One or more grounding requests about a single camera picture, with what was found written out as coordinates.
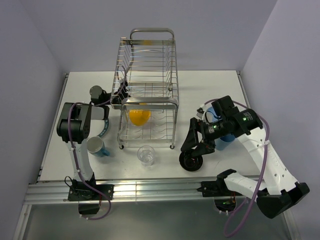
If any black bowl floral outside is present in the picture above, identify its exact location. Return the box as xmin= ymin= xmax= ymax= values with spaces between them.
xmin=179 ymin=149 xmax=203 ymax=172

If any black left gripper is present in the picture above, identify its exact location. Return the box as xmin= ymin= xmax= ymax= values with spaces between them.
xmin=102 ymin=87 xmax=140 ymax=111

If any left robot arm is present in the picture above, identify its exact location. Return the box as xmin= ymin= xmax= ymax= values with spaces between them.
xmin=56 ymin=79 xmax=128 ymax=201

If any aluminium mounting rail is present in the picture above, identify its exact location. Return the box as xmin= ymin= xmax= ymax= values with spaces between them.
xmin=23 ymin=177 xmax=216 ymax=205

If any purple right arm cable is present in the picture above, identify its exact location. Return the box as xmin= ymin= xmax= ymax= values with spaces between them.
xmin=203 ymin=98 xmax=271 ymax=238

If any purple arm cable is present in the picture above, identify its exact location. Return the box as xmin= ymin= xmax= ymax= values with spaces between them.
xmin=64 ymin=82 xmax=128 ymax=221
xmin=203 ymin=98 xmax=271 ymax=238

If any white plate green rim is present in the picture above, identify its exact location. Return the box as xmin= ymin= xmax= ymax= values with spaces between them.
xmin=97 ymin=118 xmax=110 ymax=138

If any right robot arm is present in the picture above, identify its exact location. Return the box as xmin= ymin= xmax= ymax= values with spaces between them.
xmin=179 ymin=95 xmax=310 ymax=219

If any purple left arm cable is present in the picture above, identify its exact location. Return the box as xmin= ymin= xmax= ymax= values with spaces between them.
xmin=64 ymin=82 xmax=128 ymax=221

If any blue white mug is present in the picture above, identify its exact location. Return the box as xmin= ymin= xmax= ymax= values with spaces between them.
xmin=87 ymin=136 xmax=110 ymax=158

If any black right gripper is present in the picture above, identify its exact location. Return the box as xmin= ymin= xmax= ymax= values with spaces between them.
xmin=180 ymin=116 xmax=229 ymax=157

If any yellow ribbed bowl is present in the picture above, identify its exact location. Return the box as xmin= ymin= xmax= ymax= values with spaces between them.
xmin=128 ymin=109 xmax=151 ymax=127

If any clear drinking glass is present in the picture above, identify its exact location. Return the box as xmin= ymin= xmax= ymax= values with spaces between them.
xmin=137 ymin=145 xmax=156 ymax=167

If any blue plastic cup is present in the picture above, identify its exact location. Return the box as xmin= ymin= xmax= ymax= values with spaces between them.
xmin=205 ymin=106 xmax=236 ymax=151

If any steel wire dish rack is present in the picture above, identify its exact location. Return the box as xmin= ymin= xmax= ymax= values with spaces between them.
xmin=111 ymin=27 xmax=179 ymax=150

